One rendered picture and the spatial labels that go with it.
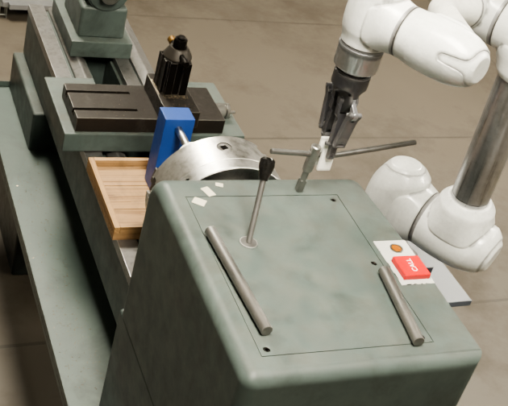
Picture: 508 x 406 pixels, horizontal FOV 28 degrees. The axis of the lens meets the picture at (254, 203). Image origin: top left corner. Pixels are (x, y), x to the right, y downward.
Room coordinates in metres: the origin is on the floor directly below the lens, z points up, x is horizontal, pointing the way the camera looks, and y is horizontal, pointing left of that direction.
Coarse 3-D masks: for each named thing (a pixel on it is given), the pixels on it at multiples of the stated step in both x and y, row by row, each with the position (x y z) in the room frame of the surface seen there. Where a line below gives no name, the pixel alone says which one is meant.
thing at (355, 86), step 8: (336, 72) 1.80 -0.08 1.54; (344, 72) 1.80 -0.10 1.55; (336, 80) 1.80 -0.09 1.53; (344, 80) 1.79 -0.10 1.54; (352, 80) 1.79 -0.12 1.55; (360, 80) 1.79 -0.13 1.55; (368, 80) 1.81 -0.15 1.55; (336, 88) 1.84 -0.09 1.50; (344, 88) 1.79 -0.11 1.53; (352, 88) 1.79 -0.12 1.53; (360, 88) 1.80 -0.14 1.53; (344, 96) 1.80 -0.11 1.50; (352, 96) 1.79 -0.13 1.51; (336, 104) 1.82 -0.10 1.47; (344, 104) 1.80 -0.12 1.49; (344, 112) 1.80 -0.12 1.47
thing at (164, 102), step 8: (144, 88) 2.54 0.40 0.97; (152, 88) 2.48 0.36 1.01; (152, 96) 2.47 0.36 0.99; (160, 96) 2.44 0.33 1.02; (184, 96) 2.48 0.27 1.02; (152, 104) 2.46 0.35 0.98; (160, 104) 2.41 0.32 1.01; (168, 104) 2.41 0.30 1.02; (176, 104) 2.42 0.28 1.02; (184, 104) 2.43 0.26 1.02; (192, 112) 2.41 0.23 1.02
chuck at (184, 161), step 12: (192, 144) 1.92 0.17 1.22; (204, 144) 1.92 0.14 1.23; (216, 144) 1.93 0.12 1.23; (228, 144) 1.94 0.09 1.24; (240, 144) 1.95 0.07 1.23; (252, 144) 1.99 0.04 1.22; (180, 156) 1.89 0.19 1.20; (192, 156) 1.89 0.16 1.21; (204, 156) 1.88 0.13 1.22; (216, 156) 1.88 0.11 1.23; (228, 156) 1.89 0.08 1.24; (240, 156) 1.90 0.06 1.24; (252, 156) 1.93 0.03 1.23; (168, 168) 1.88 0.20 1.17; (180, 168) 1.86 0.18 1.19; (192, 168) 1.85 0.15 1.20; (156, 180) 1.87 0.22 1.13
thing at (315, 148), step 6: (312, 144) 1.81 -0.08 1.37; (318, 144) 1.82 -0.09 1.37; (312, 150) 1.80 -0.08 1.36; (318, 150) 1.80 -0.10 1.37; (306, 156) 1.81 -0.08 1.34; (312, 156) 1.80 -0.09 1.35; (318, 156) 1.81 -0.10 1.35; (306, 162) 1.80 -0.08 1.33; (312, 162) 1.80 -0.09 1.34; (306, 168) 1.80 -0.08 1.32; (312, 168) 1.80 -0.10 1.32; (306, 174) 1.80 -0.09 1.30; (300, 180) 1.80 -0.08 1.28; (300, 186) 1.80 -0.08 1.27
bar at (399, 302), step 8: (384, 272) 1.58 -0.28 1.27; (384, 280) 1.57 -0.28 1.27; (392, 280) 1.56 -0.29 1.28; (392, 288) 1.54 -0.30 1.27; (392, 296) 1.52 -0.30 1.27; (400, 296) 1.52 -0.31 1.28; (400, 304) 1.50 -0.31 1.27; (400, 312) 1.48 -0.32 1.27; (408, 312) 1.48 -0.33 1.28; (408, 320) 1.46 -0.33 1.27; (408, 328) 1.44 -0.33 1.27; (416, 328) 1.44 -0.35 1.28; (416, 336) 1.42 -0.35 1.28; (416, 344) 1.42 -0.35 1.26
